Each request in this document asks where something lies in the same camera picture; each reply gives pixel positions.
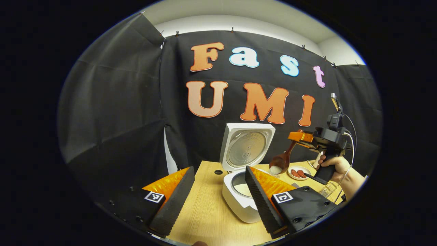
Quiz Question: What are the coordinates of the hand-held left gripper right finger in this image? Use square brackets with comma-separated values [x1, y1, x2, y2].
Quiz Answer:
[244, 166, 338, 240]

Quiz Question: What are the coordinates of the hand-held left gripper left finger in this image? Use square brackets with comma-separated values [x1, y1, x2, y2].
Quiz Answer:
[97, 166, 196, 238]

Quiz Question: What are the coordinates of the white rice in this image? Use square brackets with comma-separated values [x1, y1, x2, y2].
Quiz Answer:
[236, 184, 253, 197]

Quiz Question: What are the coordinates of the brown wooden spoon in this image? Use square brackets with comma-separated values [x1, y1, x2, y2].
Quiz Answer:
[269, 129, 302, 175]

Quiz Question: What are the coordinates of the white rice cooker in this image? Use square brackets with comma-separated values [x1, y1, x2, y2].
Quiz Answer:
[220, 123, 276, 223]

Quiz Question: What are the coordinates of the white round plate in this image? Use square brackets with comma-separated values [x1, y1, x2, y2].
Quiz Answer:
[288, 166, 312, 180]

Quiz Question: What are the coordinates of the black backdrop cloth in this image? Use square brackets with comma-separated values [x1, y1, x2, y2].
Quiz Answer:
[57, 13, 383, 219]

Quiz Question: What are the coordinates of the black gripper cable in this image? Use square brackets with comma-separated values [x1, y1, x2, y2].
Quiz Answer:
[343, 113, 357, 164]

